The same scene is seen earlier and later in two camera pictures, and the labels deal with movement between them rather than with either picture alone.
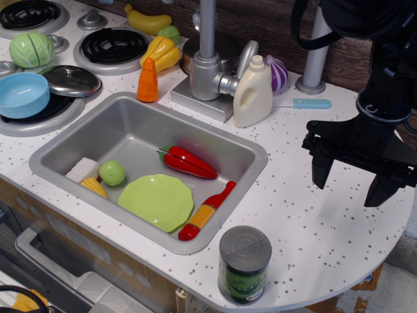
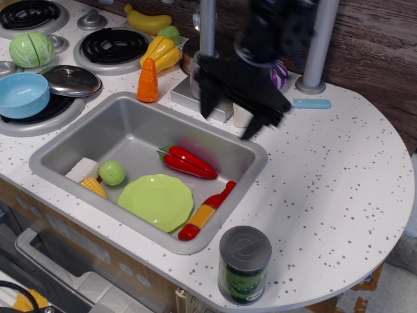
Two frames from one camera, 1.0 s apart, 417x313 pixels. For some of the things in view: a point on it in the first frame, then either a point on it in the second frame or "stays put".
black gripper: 368,145 to 249,85
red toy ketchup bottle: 190,230 stays put
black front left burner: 62,111 stays put
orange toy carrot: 148,83 stays put
